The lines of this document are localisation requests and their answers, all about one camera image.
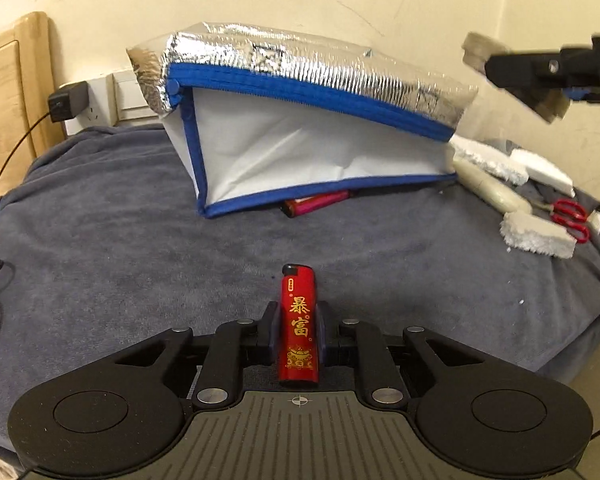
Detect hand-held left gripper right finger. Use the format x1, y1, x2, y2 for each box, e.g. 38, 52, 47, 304
319, 302, 486, 411

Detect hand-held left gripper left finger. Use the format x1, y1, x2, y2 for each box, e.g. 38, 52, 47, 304
112, 302, 281, 411

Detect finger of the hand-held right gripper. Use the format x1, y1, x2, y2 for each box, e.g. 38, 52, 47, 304
485, 34, 600, 91
565, 88, 600, 109

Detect red lighter with gold print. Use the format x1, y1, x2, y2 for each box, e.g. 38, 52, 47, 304
278, 263, 320, 387

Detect silver foil insulated bag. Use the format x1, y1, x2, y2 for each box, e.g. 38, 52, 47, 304
126, 22, 480, 220

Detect cream cylindrical tube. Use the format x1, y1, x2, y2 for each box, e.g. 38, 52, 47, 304
452, 156, 534, 214

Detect pink red lighter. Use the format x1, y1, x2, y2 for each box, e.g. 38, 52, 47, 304
280, 191, 352, 219

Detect grey-blue blanket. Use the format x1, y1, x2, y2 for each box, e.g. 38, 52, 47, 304
0, 124, 600, 453

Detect black power adapter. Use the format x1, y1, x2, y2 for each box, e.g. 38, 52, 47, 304
47, 82, 89, 124

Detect wooden headboard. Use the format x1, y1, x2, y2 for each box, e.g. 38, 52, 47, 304
0, 11, 66, 206

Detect red-handled scissors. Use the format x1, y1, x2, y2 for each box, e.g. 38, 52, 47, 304
532, 198, 594, 246

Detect white wall switch plate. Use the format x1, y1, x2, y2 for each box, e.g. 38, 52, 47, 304
111, 71, 157, 122

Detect white wall socket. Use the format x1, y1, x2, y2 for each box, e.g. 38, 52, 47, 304
62, 79, 117, 137

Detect black adapter cable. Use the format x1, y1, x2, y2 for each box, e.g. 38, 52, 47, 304
0, 110, 55, 207

